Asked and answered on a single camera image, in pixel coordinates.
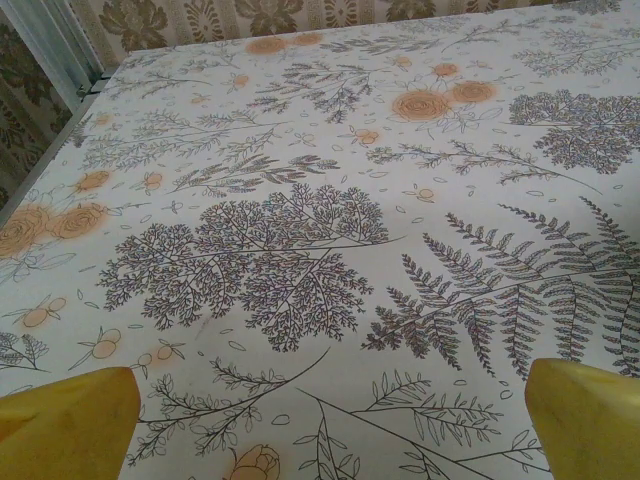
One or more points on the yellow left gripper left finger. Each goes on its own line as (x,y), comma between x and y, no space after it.
(65,430)

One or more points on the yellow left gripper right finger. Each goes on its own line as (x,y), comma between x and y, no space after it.
(590,425)

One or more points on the floral print tablecloth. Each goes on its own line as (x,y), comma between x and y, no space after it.
(320,210)

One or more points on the aluminium profile frame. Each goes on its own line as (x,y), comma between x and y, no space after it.
(55,40)

